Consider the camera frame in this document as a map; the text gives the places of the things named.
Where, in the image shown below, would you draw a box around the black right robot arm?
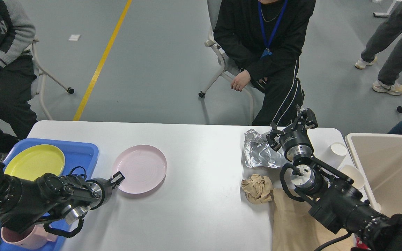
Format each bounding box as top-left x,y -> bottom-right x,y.
266,106 -> 402,251

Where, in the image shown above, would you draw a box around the standing person grey trousers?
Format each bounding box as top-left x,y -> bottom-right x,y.
355,0 -> 402,96

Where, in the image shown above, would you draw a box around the beige plastic bin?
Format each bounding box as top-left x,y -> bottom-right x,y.
345,133 -> 402,216

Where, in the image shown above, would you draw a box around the crumpled aluminium foil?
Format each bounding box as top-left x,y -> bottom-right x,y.
244,129 -> 288,169

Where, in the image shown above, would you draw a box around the person in black tracksuit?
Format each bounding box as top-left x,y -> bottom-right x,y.
213,0 -> 316,127

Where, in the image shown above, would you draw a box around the person in grey sweater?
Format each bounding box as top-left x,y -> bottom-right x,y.
0,0 -> 37,153

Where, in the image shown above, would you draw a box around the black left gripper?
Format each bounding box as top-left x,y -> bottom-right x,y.
86,171 -> 125,210

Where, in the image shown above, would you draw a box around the white paper cup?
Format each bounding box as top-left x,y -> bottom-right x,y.
339,164 -> 365,190
317,142 -> 348,169

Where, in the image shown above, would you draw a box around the brown paper bag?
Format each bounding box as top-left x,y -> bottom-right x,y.
272,188 -> 347,251

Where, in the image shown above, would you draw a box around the yellow plate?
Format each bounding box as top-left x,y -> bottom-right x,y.
4,144 -> 65,181

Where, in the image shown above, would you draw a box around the pink mug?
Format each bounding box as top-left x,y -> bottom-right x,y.
1,225 -> 58,250

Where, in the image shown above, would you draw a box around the white paper scrap on floor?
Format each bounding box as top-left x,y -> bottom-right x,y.
68,34 -> 81,41

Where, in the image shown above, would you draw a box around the left white chair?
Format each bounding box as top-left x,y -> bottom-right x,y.
25,37 -> 75,120

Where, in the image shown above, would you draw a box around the pink plate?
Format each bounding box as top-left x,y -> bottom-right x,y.
111,145 -> 167,194

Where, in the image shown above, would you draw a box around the crumpled brown paper ball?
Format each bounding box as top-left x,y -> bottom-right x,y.
241,174 -> 274,204

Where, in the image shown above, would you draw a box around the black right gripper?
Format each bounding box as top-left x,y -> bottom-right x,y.
266,105 -> 319,162

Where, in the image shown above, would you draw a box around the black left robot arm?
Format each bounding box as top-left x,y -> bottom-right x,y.
0,162 -> 125,238

